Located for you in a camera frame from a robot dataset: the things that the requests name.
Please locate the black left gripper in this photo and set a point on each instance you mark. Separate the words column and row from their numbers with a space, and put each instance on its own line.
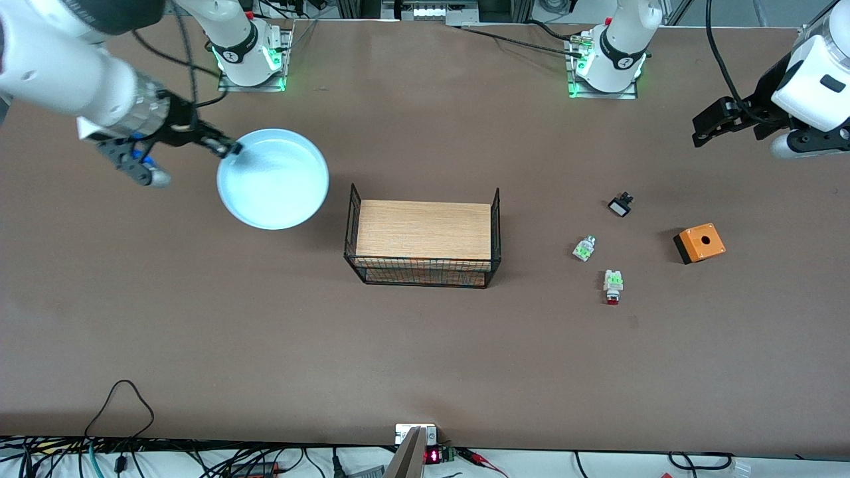
column 762, row 101

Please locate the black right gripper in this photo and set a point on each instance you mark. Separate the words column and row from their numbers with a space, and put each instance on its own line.
column 178, row 127

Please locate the light blue round plate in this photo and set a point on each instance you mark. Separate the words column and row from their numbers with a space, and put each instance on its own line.
column 275, row 182

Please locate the red push button white block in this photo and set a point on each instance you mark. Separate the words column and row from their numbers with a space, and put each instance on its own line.
column 613, row 282

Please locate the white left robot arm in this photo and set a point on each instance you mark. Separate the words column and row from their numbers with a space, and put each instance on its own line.
column 617, row 40

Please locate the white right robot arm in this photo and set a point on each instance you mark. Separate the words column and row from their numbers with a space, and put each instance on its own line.
column 60, row 66

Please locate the green white contact block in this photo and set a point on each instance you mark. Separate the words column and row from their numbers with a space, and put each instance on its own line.
column 584, row 249

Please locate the black power adapter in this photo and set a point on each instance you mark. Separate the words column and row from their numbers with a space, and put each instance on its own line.
column 255, row 471

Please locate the grey angled bar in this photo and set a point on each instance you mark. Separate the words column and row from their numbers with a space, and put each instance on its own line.
column 406, row 461

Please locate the red digit display module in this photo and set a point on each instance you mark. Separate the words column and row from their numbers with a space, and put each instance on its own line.
column 433, row 456

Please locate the red test probe lead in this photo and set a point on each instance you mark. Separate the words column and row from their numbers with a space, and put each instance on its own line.
column 481, row 458

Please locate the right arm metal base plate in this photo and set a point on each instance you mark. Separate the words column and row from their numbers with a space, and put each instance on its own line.
column 287, row 60

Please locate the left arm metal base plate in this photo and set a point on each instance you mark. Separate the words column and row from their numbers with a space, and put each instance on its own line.
column 604, row 95

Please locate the orange button enclosure box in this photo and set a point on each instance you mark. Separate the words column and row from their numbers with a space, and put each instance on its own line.
column 702, row 244

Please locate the metal table corner bracket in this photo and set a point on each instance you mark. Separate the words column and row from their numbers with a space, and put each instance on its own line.
column 809, row 34

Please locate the black push button switch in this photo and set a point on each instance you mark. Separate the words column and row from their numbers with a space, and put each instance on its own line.
column 620, row 207

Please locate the aluminium frame with light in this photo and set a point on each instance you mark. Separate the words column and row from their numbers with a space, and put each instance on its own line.
column 428, row 10

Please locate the small white metal bracket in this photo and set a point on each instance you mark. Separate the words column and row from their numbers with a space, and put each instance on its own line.
column 402, row 433

